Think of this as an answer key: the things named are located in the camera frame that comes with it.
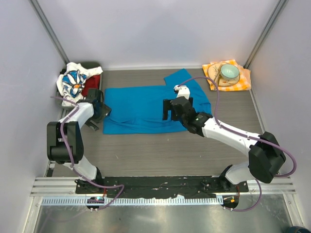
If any dark blue round object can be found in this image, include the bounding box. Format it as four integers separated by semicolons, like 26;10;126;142
285;226;311;233

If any white slotted cable duct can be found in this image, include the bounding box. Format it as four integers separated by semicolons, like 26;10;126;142
41;195;223;206

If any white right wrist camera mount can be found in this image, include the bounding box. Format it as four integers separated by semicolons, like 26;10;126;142
173;85;190;100

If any white flower print t shirt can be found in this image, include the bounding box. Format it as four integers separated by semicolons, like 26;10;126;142
56;62;104;107

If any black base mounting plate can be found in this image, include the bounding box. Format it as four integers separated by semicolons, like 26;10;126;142
75;176;249;199

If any dark grey plastic basket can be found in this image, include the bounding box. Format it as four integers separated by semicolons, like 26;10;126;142
56;60;103;111

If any blue t shirt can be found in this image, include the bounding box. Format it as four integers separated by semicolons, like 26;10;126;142
103;69;211;134

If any cream floral plate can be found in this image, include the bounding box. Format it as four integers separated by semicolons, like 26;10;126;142
207;62;240;87

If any gold fork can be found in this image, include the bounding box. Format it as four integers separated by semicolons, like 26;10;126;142
211;65;222;86

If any red t shirt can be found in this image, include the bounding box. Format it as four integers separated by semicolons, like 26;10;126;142
82;75;101;97

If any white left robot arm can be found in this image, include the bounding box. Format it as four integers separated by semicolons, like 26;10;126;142
47;88;111;194

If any light blue ceramic bowl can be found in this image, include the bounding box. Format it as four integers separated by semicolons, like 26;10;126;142
220;64;240;80

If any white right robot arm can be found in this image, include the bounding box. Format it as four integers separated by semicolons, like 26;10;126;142
162;97;286;192

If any orange checkered cloth napkin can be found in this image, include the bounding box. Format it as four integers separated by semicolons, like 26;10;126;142
202;59;251;91

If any black t shirt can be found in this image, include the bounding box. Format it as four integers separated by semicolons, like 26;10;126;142
59;68;67;75

